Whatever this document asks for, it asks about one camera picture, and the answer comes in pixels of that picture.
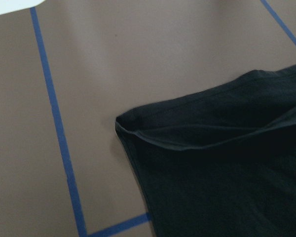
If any black graphic t-shirt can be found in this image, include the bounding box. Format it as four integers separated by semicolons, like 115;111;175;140
115;65;296;237

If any brown table mat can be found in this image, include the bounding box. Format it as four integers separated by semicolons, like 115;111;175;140
0;0;296;237

